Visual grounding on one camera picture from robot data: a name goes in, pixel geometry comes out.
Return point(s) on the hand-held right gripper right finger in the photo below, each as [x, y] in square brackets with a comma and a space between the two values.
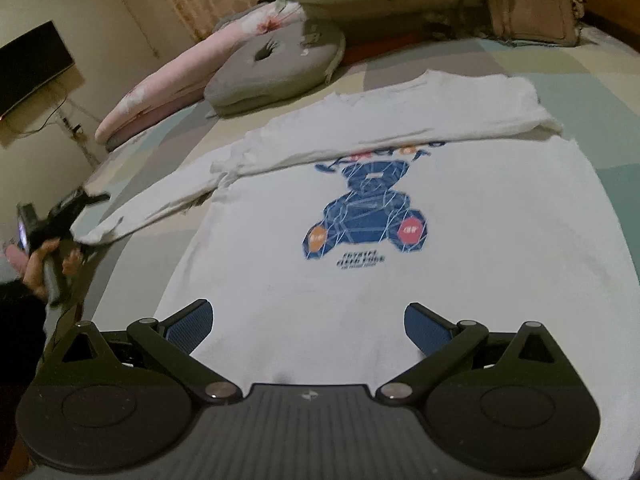
[427, 331]

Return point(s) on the grey cushion with hole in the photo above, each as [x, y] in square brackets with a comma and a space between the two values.
[280, 75]

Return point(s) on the pink floral quilt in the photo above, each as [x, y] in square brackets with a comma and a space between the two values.
[165, 95]

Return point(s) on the white printed sweatshirt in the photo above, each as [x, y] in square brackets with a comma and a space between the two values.
[450, 270]

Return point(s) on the person's left hand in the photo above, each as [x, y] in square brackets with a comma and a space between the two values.
[36, 272]

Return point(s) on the pink handbag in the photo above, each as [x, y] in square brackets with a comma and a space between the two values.
[530, 12]

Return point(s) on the black television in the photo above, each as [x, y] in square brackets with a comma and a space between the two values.
[30, 70]

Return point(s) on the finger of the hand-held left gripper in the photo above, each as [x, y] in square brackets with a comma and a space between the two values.
[92, 197]

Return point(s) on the person's left forearm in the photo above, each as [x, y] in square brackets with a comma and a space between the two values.
[12, 260]

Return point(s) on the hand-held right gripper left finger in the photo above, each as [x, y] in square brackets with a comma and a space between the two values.
[187, 327]

